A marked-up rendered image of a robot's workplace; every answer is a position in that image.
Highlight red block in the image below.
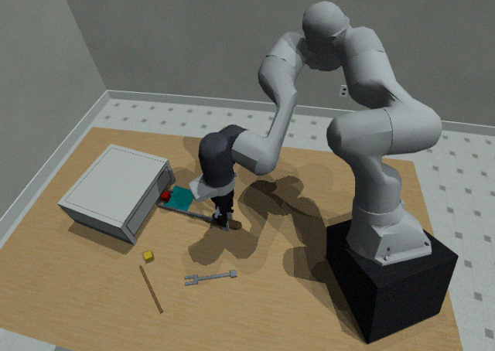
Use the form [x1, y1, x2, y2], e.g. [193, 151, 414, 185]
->
[160, 190, 171, 202]

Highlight grey wrench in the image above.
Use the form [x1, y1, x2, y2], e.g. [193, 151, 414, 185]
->
[185, 270, 237, 285]

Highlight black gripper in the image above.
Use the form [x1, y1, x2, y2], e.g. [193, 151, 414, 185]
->
[211, 189, 234, 231]

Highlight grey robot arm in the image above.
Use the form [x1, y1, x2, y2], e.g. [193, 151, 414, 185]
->
[189, 1, 442, 266]

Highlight small yellow cube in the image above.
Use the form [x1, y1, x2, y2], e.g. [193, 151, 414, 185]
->
[144, 250, 155, 262]

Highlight grey metal hook with dark handle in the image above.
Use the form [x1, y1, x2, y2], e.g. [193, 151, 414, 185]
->
[156, 189, 242, 230]

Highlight teal square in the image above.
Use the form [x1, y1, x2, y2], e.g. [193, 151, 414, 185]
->
[163, 186, 193, 211]

